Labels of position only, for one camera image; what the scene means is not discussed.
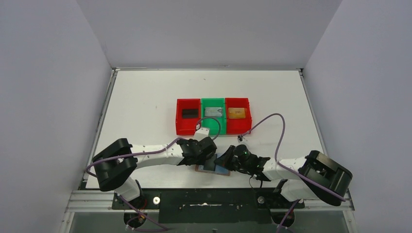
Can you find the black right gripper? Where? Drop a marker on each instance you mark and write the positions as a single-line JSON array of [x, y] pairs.
[[230, 157]]

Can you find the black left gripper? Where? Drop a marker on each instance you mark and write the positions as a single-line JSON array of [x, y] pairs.
[[203, 157]]

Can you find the tan leather card holder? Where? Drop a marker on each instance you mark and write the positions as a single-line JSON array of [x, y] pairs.
[[219, 170]]

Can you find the red plastic bin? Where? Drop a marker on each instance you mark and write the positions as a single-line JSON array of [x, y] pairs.
[[238, 126], [186, 126]]

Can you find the green plastic bin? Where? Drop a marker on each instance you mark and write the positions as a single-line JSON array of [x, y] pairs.
[[210, 123]]

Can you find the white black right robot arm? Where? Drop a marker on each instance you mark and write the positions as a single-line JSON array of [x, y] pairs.
[[312, 176]]

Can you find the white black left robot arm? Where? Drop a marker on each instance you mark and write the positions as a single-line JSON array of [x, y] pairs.
[[113, 166]]

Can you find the silver card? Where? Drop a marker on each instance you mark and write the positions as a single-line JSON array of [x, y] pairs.
[[213, 112]]

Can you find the gold card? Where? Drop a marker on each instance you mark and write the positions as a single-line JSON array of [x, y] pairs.
[[236, 113]]

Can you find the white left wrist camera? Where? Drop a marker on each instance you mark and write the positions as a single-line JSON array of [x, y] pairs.
[[201, 133]]

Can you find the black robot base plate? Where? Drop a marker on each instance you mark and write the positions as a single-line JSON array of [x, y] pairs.
[[213, 205]]

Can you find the aluminium table edge rail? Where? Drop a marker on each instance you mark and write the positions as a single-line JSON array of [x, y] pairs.
[[103, 113]]

